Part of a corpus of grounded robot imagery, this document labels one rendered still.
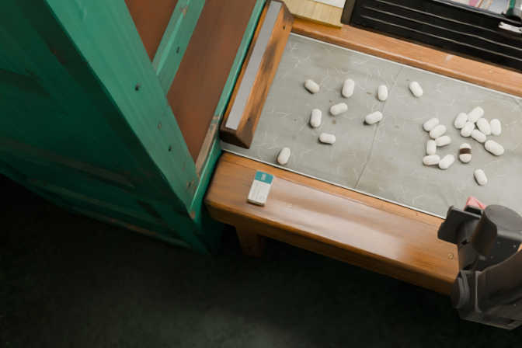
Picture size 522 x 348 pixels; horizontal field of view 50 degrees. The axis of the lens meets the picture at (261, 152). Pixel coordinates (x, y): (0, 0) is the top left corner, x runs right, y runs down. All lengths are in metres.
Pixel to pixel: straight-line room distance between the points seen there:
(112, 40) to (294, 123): 0.72
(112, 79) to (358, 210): 0.69
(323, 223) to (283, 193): 0.10
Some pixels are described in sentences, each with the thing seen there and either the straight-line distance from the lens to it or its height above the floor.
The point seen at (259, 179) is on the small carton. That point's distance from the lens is 1.07.
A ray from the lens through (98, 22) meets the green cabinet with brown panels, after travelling 0.46.
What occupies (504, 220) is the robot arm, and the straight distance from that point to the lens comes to 0.85.
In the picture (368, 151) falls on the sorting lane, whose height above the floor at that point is 0.74.
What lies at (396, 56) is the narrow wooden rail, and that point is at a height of 0.76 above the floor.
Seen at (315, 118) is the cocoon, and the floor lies 0.76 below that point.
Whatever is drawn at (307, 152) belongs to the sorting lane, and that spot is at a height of 0.74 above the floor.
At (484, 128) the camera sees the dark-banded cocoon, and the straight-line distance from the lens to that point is 1.21.
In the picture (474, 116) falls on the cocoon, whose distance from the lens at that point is 1.21.
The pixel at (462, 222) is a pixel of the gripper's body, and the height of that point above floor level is 0.93.
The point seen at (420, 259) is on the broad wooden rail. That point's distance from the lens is 1.10.
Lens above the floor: 1.82
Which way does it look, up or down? 72 degrees down
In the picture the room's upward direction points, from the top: 2 degrees counter-clockwise
